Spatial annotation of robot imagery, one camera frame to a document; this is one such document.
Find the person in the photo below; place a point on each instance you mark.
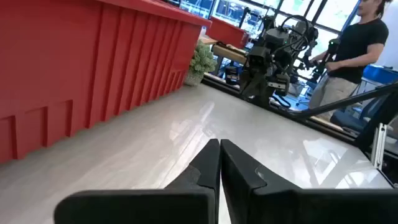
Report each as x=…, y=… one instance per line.
x=357, y=46

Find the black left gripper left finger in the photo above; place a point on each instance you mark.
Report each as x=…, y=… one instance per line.
x=174, y=205

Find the black aluminium rig frame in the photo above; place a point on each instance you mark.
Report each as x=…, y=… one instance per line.
x=342, y=104

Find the red ribbed plastic bin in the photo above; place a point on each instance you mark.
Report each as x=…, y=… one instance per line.
x=77, y=62

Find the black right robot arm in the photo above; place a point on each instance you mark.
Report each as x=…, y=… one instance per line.
x=303, y=32

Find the blue office chair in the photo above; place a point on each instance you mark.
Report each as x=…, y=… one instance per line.
x=351, y=119

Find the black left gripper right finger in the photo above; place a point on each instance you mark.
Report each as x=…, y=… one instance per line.
x=280, y=205

